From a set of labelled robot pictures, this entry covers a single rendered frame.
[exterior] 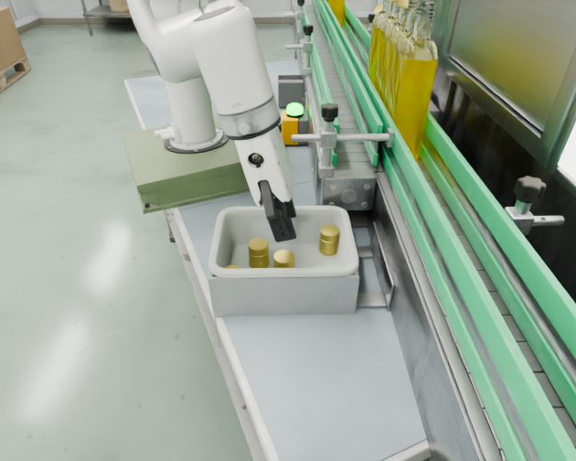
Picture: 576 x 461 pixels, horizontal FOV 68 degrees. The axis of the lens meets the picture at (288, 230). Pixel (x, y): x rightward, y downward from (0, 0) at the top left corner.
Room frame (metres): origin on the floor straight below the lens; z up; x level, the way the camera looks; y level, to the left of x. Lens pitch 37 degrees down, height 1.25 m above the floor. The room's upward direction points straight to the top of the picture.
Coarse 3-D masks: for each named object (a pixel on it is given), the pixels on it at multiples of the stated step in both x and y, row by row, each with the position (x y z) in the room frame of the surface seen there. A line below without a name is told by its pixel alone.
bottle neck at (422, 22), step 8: (416, 8) 0.73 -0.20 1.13; (424, 8) 0.72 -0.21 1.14; (432, 8) 0.72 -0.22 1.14; (416, 16) 0.72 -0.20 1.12; (424, 16) 0.72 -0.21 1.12; (432, 16) 0.72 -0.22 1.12; (416, 24) 0.72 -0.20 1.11; (424, 24) 0.72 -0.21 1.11; (416, 32) 0.72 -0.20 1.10; (424, 32) 0.72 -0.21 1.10
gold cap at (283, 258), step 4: (276, 252) 0.52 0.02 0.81; (280, 252) 0.52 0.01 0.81; (284, 252) 0.52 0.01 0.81; (288, 252) 0.52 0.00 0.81; (292, 252) 0.52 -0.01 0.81; (276, 256) 0.52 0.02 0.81; (280, 256) 0.52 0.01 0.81; (284, 256) 0.52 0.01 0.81; (288, 256) 0.52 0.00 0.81; (292, 256) 0.52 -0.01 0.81; (276, 260) 0.51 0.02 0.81; (280, 260) 0.51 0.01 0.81; (284, 260) 0.51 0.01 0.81; (288, 260) 0.51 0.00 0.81; (292, 260) 0.51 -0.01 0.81; (276, 264) 0.51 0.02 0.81; (280, 264) 0.50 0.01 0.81; (284, 264) 0.50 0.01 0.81; (288, 264) 0.50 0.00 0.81; (292, 264) 0.51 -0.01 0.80
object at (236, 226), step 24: (240, 216) 0.61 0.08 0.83; (264, 216) 0.61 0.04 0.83; (312, 216) 0.61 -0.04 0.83; (336, 216) 0.61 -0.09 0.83; (216, 240) 0.52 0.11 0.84; (240, 240) 0.60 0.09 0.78; (312, 240) 0.61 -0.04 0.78; (216, 264) 0.47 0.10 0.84; (240, 264) 0.55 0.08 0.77; (312, 264) 0.55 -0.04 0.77; (336, 264) 0.55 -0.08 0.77
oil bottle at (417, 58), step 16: (400, 48) 0.73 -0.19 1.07; (416, 48) 0.70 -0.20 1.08; (432, 48) 0.71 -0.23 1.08; (400, 64) 0.72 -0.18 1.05; (416, 64) 0.70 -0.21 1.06; (432, 64) 0.70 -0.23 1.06; (400, 80) 0.71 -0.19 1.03; (416, 80) 0.70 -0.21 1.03; (432, 80) 0.70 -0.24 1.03; (400, 96) 0.70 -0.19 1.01; (416, 96) 0.70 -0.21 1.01; (400, 112) 0.70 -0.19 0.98; (416, 112) 0.70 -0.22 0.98; (400, 128) 0.70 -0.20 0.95; (416, 128) 0.70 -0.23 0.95; (416, 144) 0.70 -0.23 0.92; (416, 160) 0.70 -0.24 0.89
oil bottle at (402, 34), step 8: (400, 32) 0.78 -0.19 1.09; (408, 32) 0.77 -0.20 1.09; (392, 40) 0.80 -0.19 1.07; (400, 40) 0.77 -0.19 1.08; (392, 48) 0.79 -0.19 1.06; (392, 56) 0.79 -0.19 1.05; (392, 64) 0.78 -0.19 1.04; (392, 72) 0.77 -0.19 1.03; (392, 80) 0.76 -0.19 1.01; (384, 96) 0.81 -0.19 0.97; (384, 104) 0.80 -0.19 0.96
